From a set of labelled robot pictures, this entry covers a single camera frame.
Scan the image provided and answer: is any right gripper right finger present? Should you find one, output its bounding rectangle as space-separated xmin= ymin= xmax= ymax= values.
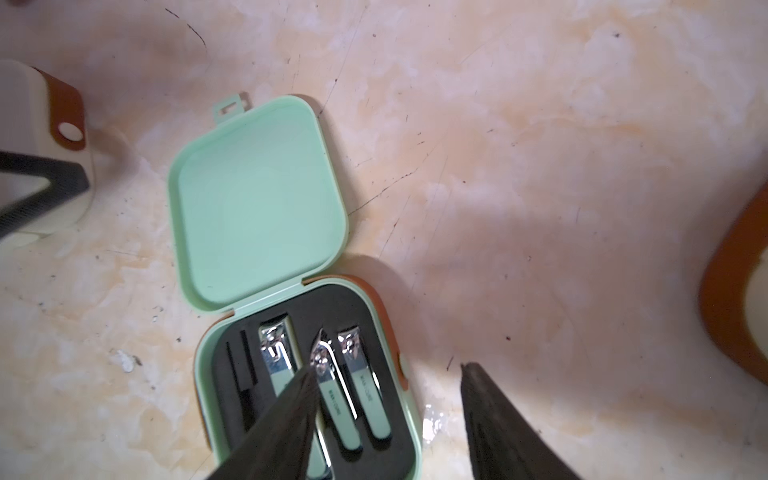
xmin=460 ymin=362 xmax=578 ymax=480

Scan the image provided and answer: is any cream case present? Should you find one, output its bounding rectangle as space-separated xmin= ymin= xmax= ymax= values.
xmin=1 ymin=60 xmax=95 ymax=248
xmin=698 ymin=186 xmax=767 ymax=383

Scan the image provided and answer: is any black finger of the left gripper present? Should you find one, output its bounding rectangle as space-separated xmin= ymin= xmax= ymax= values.
xmin=1 ymin=151 xmax=90 ymax=239

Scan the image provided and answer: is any small green nail clipper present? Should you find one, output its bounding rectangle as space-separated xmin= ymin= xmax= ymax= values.
xmin=337 ymin=326 xmax=392 ymax=441

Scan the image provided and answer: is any green nail clipper case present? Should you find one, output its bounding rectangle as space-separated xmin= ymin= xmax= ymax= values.
xmin=168 ymin=94 xmax=422 ymax=479

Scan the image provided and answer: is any large green nail clipper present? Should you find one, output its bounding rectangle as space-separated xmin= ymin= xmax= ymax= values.
xmin=258 ymin=315 xmax=331 ymax=479

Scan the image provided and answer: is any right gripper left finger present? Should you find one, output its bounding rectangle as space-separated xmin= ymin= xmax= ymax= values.
xmin=209 ymin=367 xmax=320 ymax=479

